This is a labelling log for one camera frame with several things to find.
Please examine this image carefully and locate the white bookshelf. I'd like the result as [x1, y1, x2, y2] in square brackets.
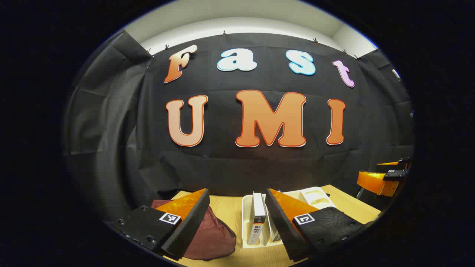
[241, 187, 336, 249]

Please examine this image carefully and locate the maroon schoolbag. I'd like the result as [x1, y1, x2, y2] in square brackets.
[150, 200, 237, 261]

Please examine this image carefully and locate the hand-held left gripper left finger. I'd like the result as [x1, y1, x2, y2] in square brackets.
[111, 188, 210, 260]

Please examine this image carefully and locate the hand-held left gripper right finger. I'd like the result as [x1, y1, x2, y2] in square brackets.
[265, 188, 372, 262]

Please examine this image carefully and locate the black and white book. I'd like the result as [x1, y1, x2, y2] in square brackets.
[248, 191, 268, 245]

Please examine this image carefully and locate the black backdrop cloth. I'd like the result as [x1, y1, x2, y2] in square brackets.
[63, 32, 415, 223]

